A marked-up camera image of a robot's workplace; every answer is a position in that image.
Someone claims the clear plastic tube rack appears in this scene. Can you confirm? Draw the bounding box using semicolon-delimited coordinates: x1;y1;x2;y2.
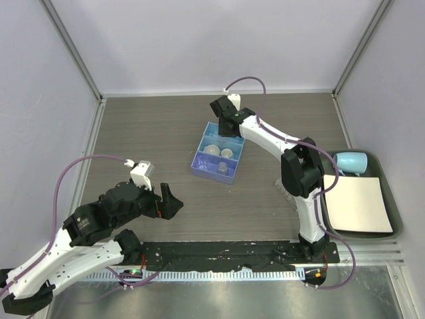
275;179;298;211

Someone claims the small white crucible cup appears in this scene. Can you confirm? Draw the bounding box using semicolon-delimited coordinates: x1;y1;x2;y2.
220;148;233;158

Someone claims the white paper sheet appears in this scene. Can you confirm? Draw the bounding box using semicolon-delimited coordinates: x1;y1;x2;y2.
324;176;393;233

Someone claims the light blue middle bin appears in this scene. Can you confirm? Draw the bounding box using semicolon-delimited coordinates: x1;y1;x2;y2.
197;136;244;161

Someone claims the light blue bin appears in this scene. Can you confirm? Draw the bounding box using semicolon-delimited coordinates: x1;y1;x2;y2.
203;122;244;145
197;136;244;161

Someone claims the purple-blue plastic bin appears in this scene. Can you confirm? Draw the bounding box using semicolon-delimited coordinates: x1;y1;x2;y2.
191;151;238;185

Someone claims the dark green tray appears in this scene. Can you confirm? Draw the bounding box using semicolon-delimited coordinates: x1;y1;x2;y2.
323;148;404;239

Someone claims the small glass bottle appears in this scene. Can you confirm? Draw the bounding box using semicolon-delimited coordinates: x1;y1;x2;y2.
217;161;228;175

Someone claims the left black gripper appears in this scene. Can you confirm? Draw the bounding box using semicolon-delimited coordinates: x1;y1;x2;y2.
114;177;184;228

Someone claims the light blue mug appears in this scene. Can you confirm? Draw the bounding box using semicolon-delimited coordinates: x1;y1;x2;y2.
333;152;368;176

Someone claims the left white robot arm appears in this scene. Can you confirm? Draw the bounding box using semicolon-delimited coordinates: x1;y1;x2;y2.
1;181;183;316

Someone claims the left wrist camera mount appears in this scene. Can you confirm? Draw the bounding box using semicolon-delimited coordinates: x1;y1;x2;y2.
124;159;155;191

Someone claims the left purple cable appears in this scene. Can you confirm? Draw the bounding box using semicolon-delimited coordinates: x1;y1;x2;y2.
0;154;165;300

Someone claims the light blue right bin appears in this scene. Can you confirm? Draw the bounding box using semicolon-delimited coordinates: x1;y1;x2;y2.
203;122;244;145

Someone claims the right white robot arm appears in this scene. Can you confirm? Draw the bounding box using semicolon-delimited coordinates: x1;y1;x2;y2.
210;94;329;263

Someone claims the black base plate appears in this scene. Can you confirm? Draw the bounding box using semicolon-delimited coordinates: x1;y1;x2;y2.
120;241;340;272

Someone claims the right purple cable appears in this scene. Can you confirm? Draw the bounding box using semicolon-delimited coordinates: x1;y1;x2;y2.
224;76;358;290

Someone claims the glass beaker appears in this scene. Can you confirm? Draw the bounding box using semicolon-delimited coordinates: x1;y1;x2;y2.
194;156;210;171

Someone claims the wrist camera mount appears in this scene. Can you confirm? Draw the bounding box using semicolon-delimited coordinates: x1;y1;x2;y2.
124;159;155;191
223;90;241;110

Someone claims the slotted cable duct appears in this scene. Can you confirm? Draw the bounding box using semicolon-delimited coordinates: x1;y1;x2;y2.
83;267;305;282

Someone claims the purple cable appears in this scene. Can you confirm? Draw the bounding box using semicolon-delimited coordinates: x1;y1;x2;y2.
224;76;358;290
0;154;165;300

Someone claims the white ceramic bowl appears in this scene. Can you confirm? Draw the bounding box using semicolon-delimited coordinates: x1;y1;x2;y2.
203;144;220;156

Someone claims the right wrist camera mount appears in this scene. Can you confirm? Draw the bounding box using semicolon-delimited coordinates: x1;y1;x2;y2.
223;90;241;110

